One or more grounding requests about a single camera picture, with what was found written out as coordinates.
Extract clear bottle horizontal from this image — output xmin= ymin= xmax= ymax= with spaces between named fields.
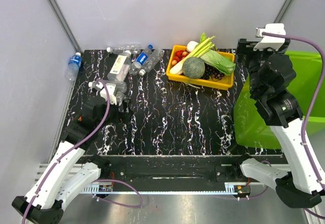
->
xmin=88 ymin=80 xmax=127 ymax=104

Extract beige label clear bottle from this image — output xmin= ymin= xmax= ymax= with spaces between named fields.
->
xmin=107 ymin=50 xmax=131 ymax=82

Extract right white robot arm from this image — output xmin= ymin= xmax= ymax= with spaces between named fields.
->
xmin=231 ymin=38 xmax=324 ymax=209

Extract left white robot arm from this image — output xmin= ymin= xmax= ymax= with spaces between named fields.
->
xmin=12 ymin=97 xmax=129 ymax=223

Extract green plastic bin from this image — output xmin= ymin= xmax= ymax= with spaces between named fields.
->
xmin=234 ymin=51 xmax=322 ymax=149

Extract napa cabbage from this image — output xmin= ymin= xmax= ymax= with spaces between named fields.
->
xmin=200 ymin=50 xmax=236 ymax=76

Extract yellow plastic tray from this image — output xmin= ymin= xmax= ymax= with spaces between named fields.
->
xmin=166 ymin=45 xmax=234 ymax=90

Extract dark grape bunch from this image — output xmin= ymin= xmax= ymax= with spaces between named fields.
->
xmin=201 ymin=64 xmax=225 ymax=81

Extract celery stalks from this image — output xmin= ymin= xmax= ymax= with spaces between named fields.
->
xmin=187 ymin=33 xmax=215 ymax=57

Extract black marble mat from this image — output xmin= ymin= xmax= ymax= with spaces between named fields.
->
xmin=49 ymin=48 xmax=282 ymax=156

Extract green netted melon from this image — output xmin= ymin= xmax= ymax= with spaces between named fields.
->
xmin=182 ymin=57 xmax=205 ymax=79

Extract white mushroom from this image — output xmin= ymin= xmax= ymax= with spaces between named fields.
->
xmin=186 ymin=41 xmax=199 ymax=53

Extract Pepsi bottle on table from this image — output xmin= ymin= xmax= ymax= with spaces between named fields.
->
xmin=129 ymin=45 xmax=153 ymax=75

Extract clear crushed bottle right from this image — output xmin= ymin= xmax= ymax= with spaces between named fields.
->
xmin=139 ymin=49 xmax=165 ymax=76

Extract clear bottle at back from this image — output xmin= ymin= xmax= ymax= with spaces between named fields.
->
xmin=107 ymin=44 xmax=141 ymax=54

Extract red strawberries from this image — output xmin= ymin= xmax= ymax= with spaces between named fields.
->
xmin=171 ymin=50 xmax=188 ymax=66

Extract white radish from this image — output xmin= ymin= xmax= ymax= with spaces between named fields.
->
xmin=170 ymin=56 xmax=189 ymax=75

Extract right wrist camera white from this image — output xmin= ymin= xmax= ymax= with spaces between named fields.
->
xmin=253 ymin=23 xmax=286 ymax=51

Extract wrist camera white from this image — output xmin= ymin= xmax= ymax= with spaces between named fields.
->
xmin=100 ymin=83 xmax=117 ymax=105
xmin=253 ymin=23 xmax=286 ymax=51

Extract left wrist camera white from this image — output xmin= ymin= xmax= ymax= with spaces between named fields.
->
xmin=100 ymin=83 xmax=117 ymax=105

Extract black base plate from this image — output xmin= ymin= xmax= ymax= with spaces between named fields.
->
xmin=83 ymin=154 xmax=262 ymax=186

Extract Pepsi bottle by wall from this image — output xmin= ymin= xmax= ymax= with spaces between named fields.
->
xmin=66 ymin=52 xmax=82 ymax=81

